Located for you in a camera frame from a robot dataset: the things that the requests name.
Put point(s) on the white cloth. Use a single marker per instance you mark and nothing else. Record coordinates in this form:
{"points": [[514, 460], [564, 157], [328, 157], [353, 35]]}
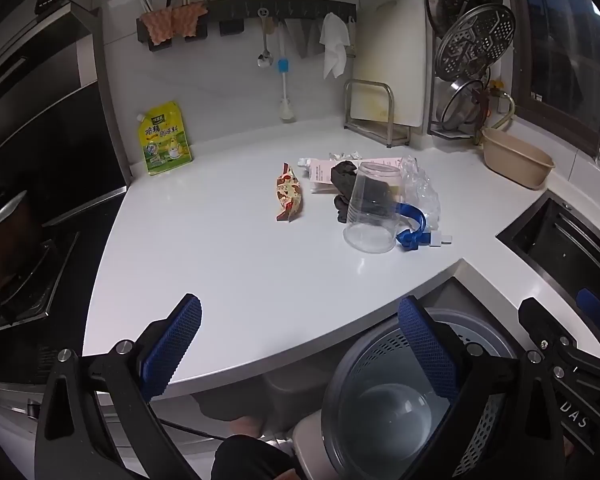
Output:
{"points": [[334, 42]]}

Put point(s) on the gas stove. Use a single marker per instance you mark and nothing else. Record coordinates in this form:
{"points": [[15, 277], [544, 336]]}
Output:
{"points": [[30, 285]]}

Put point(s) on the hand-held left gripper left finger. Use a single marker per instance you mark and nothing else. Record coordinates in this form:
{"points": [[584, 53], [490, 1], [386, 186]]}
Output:
{"points": [[172, 345]]}

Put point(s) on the black wall rack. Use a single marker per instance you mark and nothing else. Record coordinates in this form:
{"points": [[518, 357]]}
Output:
{"points": [[280, 7]]}

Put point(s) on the clear plastic bag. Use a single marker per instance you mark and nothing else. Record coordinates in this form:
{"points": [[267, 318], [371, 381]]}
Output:
{"points": [[420, 185]]}

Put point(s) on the white cutting board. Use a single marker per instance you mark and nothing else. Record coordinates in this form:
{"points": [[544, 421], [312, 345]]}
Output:
{"points": [[390, 50]]}

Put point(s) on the hanging metal spoon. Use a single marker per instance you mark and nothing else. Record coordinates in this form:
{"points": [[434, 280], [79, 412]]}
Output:
{"points": [[265, 59]]}

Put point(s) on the red yellow snack wrapper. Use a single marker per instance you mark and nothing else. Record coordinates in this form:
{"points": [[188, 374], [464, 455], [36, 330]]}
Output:
{"points": [[288, 192]]}

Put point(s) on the beige plastic basin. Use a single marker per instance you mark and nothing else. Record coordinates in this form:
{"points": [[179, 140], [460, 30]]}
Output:
{"points": [[515, 160]]}

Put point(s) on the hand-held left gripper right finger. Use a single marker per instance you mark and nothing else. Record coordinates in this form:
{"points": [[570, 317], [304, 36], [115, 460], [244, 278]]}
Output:
{"points": [[427, 345]]}

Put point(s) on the black glove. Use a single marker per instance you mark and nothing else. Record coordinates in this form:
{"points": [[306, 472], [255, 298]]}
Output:
{"points": [[342, 172]]}

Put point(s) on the metal cutting board rack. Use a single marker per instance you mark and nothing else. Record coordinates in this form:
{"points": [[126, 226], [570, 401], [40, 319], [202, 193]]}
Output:
{"points": [[375, 133]]}

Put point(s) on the blue white bottle brush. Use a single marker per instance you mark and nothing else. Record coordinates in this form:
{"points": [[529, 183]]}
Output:
{"points": [[283, 67]]}

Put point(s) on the pink flat packet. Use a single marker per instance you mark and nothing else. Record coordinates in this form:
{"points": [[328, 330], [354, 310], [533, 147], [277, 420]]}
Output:
{"points": [[322, 172]]}

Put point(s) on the yellow green seasoning pouch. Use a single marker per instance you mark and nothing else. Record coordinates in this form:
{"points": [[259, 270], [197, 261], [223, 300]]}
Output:
{"points": [[165, 145]]}

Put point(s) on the dark framed window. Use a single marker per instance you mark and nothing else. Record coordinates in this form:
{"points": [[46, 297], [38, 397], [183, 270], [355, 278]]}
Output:
{"points": [[555, 35]]}

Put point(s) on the grey perforated waste bin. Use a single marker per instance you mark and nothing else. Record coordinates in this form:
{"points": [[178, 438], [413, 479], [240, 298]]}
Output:
{"points": [[380, 410]]}

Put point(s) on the glass pot lid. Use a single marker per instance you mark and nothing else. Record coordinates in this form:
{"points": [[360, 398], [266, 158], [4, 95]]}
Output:
{"points": [[460, 107]]}

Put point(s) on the perforated steel steamer plate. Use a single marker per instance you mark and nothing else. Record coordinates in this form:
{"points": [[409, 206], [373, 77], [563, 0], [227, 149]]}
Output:
{"points": [[472, 40]]}

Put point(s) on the clear plastic cup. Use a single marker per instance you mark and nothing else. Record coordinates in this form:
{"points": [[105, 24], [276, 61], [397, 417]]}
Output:
{"points": [[370, 232]]}

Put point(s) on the black kitchen sink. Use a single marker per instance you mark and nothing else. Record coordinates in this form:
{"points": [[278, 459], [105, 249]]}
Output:
{"points": [[555, 240]]}

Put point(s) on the person's foot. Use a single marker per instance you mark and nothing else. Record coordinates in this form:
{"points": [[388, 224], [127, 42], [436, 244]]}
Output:
{"points": [[245, 426]]}

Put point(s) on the crumpled foil wrapper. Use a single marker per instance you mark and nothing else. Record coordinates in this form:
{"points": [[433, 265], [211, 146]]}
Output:
{"points": [[342, 155]]}

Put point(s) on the person's dark trouser leg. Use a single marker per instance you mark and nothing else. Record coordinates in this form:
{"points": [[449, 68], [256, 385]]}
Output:
{"points": [[250, 460]]}

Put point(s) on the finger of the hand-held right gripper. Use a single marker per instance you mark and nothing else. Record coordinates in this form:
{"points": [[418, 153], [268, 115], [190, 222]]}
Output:
{"points": [[542, 325], [592, 307]]}

